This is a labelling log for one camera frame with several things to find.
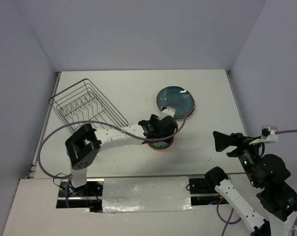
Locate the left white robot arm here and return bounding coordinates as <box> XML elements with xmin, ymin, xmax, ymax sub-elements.
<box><xmin>65</xmin><ymin>115</ymin><xmax>178</xmax><ymax>196</ymax></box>

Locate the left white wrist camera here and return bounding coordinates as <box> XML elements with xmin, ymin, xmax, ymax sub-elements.
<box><xmin>158</xmin><ymin>106</ymin><xmax>176</xmax><ymax>120</ymax></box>

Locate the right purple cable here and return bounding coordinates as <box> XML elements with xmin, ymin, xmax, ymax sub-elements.
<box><xmin>216</xmin><ymin>129</ymin><xmax>297</xmax><ymax>236</ymax></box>

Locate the blue white floral plate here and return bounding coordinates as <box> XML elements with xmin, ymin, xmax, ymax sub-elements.
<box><xmin>174</xmin><ymin>106</ymin><xmax>195</xmax><ymax>120</ymax></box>

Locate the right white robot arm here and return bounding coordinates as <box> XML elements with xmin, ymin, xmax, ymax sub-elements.
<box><xmin>204</xmin><ymin>127</ymin><xmax>297</xmax><ymax>236</ymax></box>

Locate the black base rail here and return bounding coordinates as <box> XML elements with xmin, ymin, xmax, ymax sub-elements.
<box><xmin>56</xmin><ymin>177</ymin><xmax>227</xmax><ymax>213</ymax></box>

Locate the orange small plate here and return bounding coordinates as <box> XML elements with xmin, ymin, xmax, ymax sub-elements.
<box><xmin>150</xmin><ymin>138</ymin><xmax>175</xmax><ymax>152</ymax></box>

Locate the silver tape sheet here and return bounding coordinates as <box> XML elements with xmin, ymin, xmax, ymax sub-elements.
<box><xmin>102</xmin><ymin>177</ymin><xmax>192</xmax><ymax>213</ymax></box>

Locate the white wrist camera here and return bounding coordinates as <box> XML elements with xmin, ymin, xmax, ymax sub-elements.
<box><xmin>158</xmin><ymin>106</ymin><xmax>176</xmax><ymax>120</ymax></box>
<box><xmin>249</xmin><ymin>125</ymin><xmax>278</xmax><ymax>145</ymax></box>

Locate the green blue patterned small plate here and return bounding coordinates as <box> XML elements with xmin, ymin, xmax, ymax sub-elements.
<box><xmin>148</xmin><ymin>139</ymin><xmax>173</xmax><ymax>150</ymax></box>

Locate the grey wire dish rack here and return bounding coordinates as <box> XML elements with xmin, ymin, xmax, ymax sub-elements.
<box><xmin>49</xmin><ymin>78</ymin><xmax>129</xmax><ymax>127</ymax></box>

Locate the dark green plate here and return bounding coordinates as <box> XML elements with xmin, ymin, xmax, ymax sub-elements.
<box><xmin>156</xmin><ymin>86</ymin><xmax>195</xmax><ymax>113</ymax></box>

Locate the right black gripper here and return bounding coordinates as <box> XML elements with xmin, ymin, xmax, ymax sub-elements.
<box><xmin>211</xmin><ymin>128</ymin><xmax>264</xmax><ymax>185</ymax></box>

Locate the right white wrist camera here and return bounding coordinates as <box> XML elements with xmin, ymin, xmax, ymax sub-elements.
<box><xmin>249</xmin><ymin>125</ymin><xmax>278</xmax><ymax>145</ymax></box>

